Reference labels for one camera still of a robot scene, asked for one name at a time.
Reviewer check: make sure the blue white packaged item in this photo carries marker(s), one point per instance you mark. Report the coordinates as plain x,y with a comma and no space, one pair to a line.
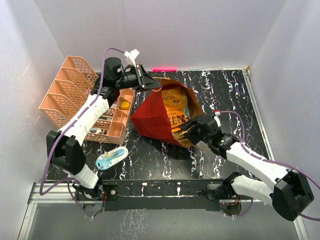
111,158

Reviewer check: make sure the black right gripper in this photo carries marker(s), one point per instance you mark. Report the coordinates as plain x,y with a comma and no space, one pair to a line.
194,139

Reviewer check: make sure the red brown paper bag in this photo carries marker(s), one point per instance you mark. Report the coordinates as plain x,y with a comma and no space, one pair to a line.
151,119

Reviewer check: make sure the orange honey dijon chip bag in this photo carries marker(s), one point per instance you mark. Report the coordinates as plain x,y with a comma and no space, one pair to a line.
173,105

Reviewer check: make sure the peach plastic file organizer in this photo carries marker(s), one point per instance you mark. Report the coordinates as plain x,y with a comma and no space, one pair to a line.
69,92

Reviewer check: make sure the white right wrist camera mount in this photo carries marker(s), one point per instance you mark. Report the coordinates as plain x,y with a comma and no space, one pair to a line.
217,115

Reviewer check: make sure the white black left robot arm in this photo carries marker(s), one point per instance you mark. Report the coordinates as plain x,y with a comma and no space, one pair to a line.
64,147

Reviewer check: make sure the pink tape strip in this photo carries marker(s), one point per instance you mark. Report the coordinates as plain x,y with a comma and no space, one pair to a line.
164,69

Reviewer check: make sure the yellow item in organizer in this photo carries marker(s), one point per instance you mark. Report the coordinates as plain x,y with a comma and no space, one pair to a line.
124,105

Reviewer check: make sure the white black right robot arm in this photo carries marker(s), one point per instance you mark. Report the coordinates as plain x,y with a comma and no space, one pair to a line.
286,189

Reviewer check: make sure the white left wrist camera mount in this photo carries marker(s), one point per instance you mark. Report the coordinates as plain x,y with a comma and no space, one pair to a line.
131,57

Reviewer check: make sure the gold teal kettle chips bag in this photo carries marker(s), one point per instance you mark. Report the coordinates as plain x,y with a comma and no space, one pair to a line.
177,133

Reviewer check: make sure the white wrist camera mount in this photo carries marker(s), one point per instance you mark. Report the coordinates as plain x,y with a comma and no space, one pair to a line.
217,115
131,57

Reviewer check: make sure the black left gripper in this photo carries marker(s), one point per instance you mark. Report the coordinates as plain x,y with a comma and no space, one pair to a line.
144,81

